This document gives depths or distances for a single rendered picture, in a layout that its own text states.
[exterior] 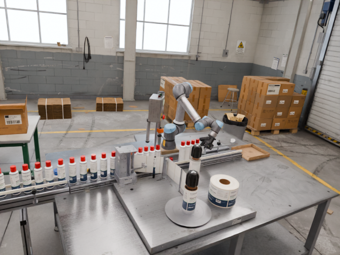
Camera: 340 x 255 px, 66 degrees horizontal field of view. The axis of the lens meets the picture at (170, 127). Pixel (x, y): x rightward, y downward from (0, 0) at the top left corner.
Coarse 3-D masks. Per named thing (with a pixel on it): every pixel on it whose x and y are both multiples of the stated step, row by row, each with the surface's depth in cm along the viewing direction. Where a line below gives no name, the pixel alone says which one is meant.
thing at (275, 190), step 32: (64, 160) 231; (256, 160) 264; (96, 192) 192; (256, 192) 210; (288, 192) 214; (320, 192) 218; (64, 224) 159; (96, 224) 162; (128, 224) 164; (256, 224) 174
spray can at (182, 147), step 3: (183, 141) 229; (183, 144) 228; (180, 147) 229; (183, 147) 228; (180, 150) 230; (183, 150) 229; (180, 153) 231; (183, 153) 230; (180, 156) 232; (183, 156) 232; (180, 159) 232; (183, 159) 233
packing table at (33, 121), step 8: (32, 120) 326; (32, 128) 304; (0, 136) 277; (8, 136) 278; (16, 136) 280; (24, 136) 282; (32, 136) 290; (0, 144) 272; (8, 144) 274; (16, 144) 276; (24, 144) 278; (24, 152) 281; (24, 160) 284
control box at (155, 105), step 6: (156, 96) 211; (162, 96) 213; (150, 102) 204; (156, 102) 203; (162, 102) 209; (150, 108) 206; (156, 108) 205; (150, 114) 207; (156, 114) 207; (162, 114) 220; (150, 120) 209; (156, 120) 208
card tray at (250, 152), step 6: (246, 144) 291; (252, 144) 294; (246, 150) 284; (252, 150) 286; (258, 150) 287; (264, 150) 280; (246, 156) 270; (252, 156) 271; (258, 156) 266; (264, 156) 271
